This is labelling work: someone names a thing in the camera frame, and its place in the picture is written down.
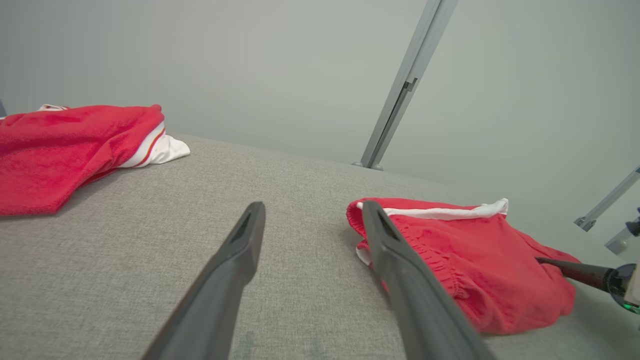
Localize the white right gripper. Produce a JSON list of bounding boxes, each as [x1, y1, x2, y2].
[[535, 256, 640, 316]]

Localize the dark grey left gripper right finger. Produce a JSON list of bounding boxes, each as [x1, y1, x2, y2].
[[362, 200, 496, 360]]

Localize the grey metal partition post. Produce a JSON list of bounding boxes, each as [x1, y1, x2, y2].
[[351, 0, 459, 171]]

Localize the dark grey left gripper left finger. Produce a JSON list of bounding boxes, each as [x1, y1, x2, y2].
[[142, 201, 266, 360]]

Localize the red Bulls jersey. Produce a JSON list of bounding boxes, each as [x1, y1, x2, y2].
[[0, 104, 191, 217]]

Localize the red shorts with white stripe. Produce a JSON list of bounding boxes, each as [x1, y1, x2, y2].
[[346, 197, 583, 335]]

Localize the grey metal stand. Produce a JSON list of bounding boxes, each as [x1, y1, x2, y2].
[[574, 166, 640, 256]]

